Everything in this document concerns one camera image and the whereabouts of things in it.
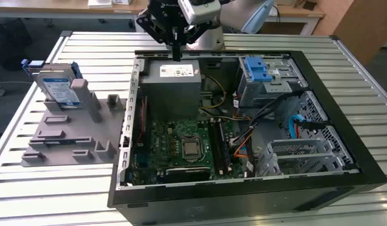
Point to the black graphics card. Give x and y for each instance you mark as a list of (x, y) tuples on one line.
[(186, 174)]

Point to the CPU socket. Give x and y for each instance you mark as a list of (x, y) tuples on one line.
[(190, 138)]

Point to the RAM stick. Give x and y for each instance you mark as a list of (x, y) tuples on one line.
[(225, 150)]

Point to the black PC case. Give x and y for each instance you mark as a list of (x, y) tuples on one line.
[(212, 202)]

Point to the metal disk bay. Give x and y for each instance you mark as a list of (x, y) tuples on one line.
[(302, 157)]

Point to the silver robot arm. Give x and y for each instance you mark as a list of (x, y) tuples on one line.
[(205, 40)]

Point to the grey power supply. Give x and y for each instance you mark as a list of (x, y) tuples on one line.
[(170, 99)]

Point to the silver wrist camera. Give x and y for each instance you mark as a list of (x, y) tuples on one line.
[(198, 11)]

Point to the short wooden desk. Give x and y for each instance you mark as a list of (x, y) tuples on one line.
[(305, 14)]

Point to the large white box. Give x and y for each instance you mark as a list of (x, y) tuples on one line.
[(100, 3)]

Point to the hard disk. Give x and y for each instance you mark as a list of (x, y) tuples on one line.
[(58, 91)]

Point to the blue plastic latch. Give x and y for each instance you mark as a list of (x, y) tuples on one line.
[(253, 68)]

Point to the small white box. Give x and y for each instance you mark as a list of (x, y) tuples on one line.
[(120, 2)]

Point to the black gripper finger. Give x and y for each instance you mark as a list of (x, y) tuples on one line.
[(152, 28), (198, 31)]

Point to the metal optical drive cage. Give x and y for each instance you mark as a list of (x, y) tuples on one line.
[(276, 88)]

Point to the long wooden desk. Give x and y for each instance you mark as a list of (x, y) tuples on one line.
[(54, 9)]

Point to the black bin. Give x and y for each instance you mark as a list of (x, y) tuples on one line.
[(10, 47)]

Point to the wooden cabinet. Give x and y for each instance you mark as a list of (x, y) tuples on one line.
[(363, 23)]

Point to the silver CPU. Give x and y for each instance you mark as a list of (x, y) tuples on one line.
[(190, 148)]

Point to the grey parts rack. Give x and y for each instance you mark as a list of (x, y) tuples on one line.
[(73, 127)]

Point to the green motherboard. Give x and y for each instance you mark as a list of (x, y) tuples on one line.
[(162, 141)]

